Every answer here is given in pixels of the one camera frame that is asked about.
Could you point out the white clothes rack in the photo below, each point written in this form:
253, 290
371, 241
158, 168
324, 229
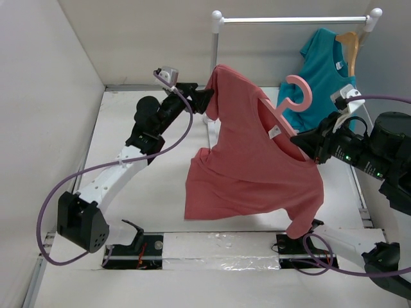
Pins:
218, 20

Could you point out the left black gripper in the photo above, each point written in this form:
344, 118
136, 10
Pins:
200, 98

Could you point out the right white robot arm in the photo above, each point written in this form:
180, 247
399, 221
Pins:
386, 264

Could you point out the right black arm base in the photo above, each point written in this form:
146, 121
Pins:
292, 254

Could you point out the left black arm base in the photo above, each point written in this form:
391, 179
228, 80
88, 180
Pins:
130, 247

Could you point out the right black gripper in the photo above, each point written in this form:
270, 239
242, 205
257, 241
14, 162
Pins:
318, 143

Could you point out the pink t shirt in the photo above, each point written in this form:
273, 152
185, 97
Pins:
253, 168

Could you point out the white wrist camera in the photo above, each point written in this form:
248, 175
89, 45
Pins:
166, 77
347, 100

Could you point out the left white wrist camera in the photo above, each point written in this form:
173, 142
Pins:
166, 77

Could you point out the wooden hanger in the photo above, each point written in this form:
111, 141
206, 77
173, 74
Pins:
351, 42

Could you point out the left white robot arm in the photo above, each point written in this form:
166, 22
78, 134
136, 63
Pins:
80, 216

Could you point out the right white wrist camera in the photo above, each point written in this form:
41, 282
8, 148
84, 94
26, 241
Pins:
347, 100

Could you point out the teal t shirt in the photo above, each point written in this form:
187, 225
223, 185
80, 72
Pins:
326, 71

